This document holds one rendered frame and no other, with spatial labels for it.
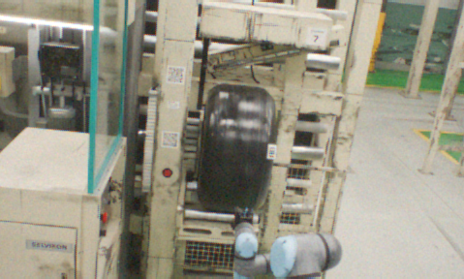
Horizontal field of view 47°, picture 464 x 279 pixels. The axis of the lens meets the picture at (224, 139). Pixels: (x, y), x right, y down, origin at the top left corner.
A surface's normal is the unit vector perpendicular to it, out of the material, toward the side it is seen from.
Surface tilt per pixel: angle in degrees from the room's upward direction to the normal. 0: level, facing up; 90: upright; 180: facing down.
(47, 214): 90
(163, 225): 90
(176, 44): 90
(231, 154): 74
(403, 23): 90
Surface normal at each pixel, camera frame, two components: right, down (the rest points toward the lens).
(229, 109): 0.10, -0.55
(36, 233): 0.02, 0.33
